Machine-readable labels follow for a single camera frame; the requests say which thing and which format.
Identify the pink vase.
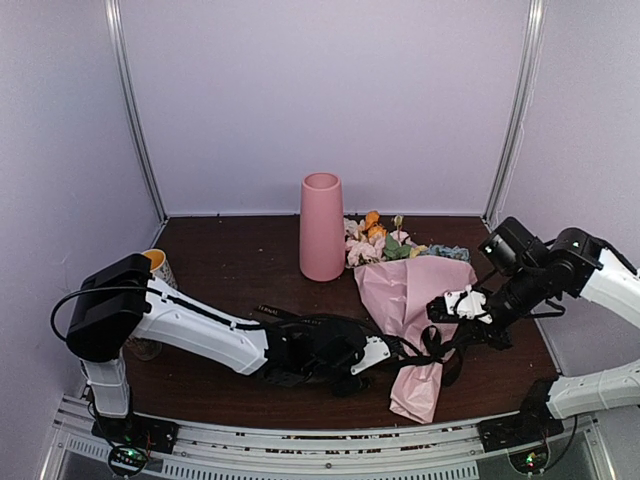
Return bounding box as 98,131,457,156
299,172,345,282

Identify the clear printed glass cup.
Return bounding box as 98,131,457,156
125,337,162,361

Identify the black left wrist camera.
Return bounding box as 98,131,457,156
311,335,366,370

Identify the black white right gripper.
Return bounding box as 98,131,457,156
451,261,549,351

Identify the aluminium corner post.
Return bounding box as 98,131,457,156
482,0,547,227
104,0,169,224

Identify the pink wrapping paper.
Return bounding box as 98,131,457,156
354,255,477,424

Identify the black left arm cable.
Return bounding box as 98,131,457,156
50,284,161,344

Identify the black ribbon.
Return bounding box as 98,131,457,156
256,304,463,386

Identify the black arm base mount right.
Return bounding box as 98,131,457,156
477,413,564,453

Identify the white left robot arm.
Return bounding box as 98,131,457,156
65,254,392,444

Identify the aluminium right corner post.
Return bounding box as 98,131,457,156
482,0,547,227

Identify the yellow-inside paper cup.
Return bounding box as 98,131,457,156
143,249,178,289

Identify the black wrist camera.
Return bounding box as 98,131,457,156
478,216,547,277
311,335,366,370

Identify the aluminium left corner post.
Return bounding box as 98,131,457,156
104,0,169,224

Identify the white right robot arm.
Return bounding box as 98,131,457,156
426,217,639,442

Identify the aluminium front rail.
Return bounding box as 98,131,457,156
49,394,601,480

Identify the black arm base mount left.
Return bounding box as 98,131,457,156
91,414,179,454

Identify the artificial flower bouquet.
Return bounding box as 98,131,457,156
343,210,471,269

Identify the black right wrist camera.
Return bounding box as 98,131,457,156
478,216,547,277

